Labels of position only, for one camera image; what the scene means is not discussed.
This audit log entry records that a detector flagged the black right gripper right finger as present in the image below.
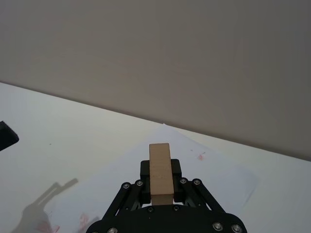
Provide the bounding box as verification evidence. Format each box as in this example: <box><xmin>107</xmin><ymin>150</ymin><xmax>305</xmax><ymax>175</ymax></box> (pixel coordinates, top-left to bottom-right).
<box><xmin>170</xmin><ymin>158</ymin><xmax>228</xmax><ymax>215</ymax></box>

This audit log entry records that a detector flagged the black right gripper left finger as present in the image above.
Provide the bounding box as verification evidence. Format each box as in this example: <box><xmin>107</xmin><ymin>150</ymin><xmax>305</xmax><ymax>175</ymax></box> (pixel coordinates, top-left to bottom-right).
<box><xmin>101</xmin><ymin>159</ymin><xmax>152</xmax><ymax>220</ymax></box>

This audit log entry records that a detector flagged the light wooden rectangular block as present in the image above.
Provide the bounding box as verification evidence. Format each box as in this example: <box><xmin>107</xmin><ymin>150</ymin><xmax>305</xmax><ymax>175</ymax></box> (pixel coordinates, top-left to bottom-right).
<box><xmin>149</xmin><ymin>143</ymin><xmax>175</xmax><ymax>207</ymax></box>

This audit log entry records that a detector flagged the white paper sheet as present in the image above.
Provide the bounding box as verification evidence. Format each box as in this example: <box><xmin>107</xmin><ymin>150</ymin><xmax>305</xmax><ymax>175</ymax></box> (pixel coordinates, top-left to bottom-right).
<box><xmin>36</xmin><ymin>123</ymin><xmax>259</xmax><ymax>233</ymax></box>

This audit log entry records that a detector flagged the white table cloth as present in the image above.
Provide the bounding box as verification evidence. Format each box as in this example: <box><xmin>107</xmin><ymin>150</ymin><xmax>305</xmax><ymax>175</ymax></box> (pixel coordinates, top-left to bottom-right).
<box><xmin>0</xmin><ymin>82</ymin><xmax>311</xmax><ymax>233</ymax></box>

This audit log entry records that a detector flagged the black rounded block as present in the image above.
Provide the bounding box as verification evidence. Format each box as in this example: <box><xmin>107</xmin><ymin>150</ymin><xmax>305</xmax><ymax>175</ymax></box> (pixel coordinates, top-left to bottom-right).
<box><xmin>0</xmin><ymin>120</ymin><xmax>20</xmax><ymax>152</ymax></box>

